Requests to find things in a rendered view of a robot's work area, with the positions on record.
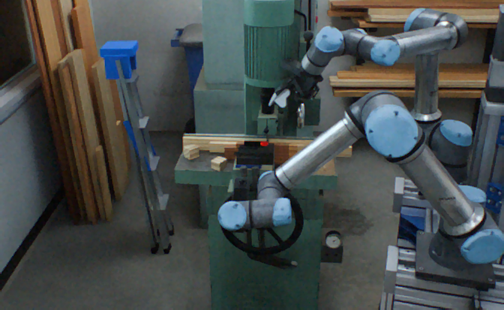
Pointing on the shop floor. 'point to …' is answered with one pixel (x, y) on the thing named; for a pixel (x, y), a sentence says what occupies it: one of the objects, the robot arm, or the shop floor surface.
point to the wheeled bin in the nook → (196, 44)
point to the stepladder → (122, 60)
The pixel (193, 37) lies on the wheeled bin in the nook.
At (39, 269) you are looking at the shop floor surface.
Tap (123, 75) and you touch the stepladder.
